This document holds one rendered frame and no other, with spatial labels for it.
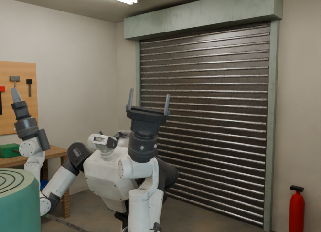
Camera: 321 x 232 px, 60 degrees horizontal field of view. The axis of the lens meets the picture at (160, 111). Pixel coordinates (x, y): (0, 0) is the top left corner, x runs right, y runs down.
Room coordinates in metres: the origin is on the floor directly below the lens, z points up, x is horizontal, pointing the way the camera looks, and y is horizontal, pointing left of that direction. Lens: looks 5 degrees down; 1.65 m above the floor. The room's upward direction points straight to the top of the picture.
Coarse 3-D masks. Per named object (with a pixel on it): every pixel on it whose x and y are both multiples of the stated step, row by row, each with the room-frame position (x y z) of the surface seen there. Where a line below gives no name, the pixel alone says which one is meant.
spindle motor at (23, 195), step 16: (0, 176) 0.42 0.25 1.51; (16, 176) 0.42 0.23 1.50; (32, 176) 0.42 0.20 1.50; (0, 192) 0.36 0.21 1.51; (16, 192) 0.36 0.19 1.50; (32, 192) 0.39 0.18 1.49; (0, 208) 0.33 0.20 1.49; (16, 208) 0.35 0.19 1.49; (32, 208) 0.38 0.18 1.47; (0, 224) 0.33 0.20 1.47; (16, 224) 0.35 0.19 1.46; (32, 224) 0.38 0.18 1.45
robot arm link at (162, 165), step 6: (162, 162) 1.08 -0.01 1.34; (162, 168) 1.06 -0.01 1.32; (168, 168) 1.09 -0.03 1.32; (162, 174) 1.05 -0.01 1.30; (168, 174) 1.08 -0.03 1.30; (174, 174) 1.10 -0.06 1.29; (144, 180) 1.04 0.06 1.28; (162, 180) 1.04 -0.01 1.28; (168, 180) 1.08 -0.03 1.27; (162, 186) 1.03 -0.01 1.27
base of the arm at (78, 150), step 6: (72, 144) 1.31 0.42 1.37; (78, 144) 1.30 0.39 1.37; (84, 144) 1.30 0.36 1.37; (72, 150) 1.29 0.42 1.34; (78, 150) 1.28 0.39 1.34; (84, 150) 1.28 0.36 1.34; (72, 156) 1.27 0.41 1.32; (78, 156) 1.27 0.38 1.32; (84, 156) 1.26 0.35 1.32; (72, 162) 1.26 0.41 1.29; (78, 162) 1.25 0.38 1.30; (78, 168) 1.27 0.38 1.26
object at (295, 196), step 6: (294, 186) 2.82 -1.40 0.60; (294, 198) 2.76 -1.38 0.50; (300, 198) 2.74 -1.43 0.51; (294, 204) 2.74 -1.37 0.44; (300, 204) 2.72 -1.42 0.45; (294, 210) 2.74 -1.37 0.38; (300, 210) 2.72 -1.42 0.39; (294, 216) 2.74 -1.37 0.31; (300, 216) 2.72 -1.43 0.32; (294, 222) 2.74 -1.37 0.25; (300, 222) 2.72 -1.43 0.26; (294, 228) 2.73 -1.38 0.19; (300, 228) 2.72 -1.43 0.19
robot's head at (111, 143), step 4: (96, 136) 1.13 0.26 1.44; (100, 136) 1.12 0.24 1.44; (104, 136) 1.11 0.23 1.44; (92, 140) 1.13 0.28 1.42; (104, 140) 1.10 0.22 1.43; (108, 140) 1.09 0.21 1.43; (112, 140) 1.11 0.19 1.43; (116, 140) 1.15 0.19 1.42; (100, 144) 1.10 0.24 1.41; (104, 144) 1.09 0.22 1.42; (108, 144) 1.09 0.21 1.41; (112, 144) 1.11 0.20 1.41; (116, 144) 1.13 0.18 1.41; (108, 148) 1.11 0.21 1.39; (112, 148) 1.12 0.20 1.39
